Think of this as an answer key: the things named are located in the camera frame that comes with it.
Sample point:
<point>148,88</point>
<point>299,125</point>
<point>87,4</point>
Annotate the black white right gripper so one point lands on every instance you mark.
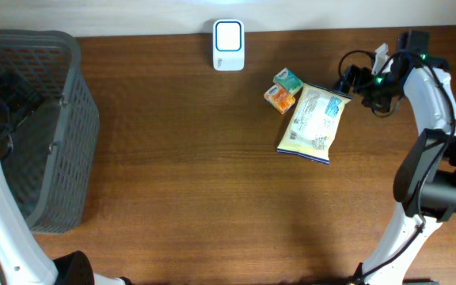
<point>364,74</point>

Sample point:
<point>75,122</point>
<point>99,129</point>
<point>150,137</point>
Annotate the beige snack bag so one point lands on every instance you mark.
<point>314,123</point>

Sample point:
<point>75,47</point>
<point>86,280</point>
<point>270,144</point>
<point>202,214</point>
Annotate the teal tissue pack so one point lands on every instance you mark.
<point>288,80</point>

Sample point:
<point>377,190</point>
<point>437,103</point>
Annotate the orange tissue pack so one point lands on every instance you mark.
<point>279,98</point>

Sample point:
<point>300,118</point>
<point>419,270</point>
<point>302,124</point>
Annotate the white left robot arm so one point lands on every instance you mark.
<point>22,261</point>

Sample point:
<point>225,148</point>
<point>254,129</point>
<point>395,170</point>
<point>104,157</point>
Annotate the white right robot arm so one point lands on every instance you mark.
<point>424,187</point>

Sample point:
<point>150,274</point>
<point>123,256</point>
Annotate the grey plastic mesh basket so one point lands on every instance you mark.
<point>49,125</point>

